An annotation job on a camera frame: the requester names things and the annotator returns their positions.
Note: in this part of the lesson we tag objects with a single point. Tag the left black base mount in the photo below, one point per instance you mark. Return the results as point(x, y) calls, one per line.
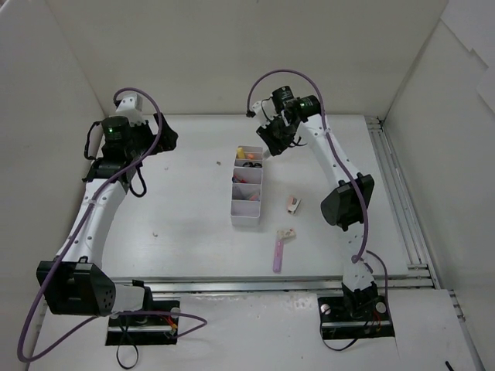
point(141, 330)

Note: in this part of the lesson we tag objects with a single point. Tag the black handled scissors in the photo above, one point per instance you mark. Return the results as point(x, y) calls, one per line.
point(252, 165)

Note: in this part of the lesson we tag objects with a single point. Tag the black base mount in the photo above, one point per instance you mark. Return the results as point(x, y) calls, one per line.
point(336, 323)
point(141, 330)

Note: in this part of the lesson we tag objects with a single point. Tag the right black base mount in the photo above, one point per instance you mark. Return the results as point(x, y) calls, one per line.
point(336, 323)

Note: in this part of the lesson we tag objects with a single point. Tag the front aluminium rail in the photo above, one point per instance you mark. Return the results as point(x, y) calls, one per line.
point(232, 284)

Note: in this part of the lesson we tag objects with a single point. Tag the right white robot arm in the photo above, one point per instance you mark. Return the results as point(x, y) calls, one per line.
point(284, 118)

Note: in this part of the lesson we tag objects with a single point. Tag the white compartment organizer box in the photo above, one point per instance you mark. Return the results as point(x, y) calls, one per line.
point(244, 213)

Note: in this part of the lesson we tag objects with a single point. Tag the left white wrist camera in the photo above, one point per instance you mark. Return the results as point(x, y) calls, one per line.
point(130, 106)

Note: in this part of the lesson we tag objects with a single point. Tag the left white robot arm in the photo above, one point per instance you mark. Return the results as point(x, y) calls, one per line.
point(73, 282)

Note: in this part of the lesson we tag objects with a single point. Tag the red pen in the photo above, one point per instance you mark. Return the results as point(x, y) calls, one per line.
point(236, 179)

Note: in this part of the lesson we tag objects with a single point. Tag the yellow highlighter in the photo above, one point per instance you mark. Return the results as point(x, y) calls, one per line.
point(241, 153)

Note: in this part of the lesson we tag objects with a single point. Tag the purple highlighter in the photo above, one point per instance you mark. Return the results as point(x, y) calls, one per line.
point(278, 256)

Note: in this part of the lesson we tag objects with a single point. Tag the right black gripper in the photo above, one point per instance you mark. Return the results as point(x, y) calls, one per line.
point(274, 131)

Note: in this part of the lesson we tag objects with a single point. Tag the small white eraser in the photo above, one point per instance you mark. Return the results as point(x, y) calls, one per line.
point(285, 234)

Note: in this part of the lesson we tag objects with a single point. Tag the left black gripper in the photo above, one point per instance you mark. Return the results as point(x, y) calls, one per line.
point(163, 134)

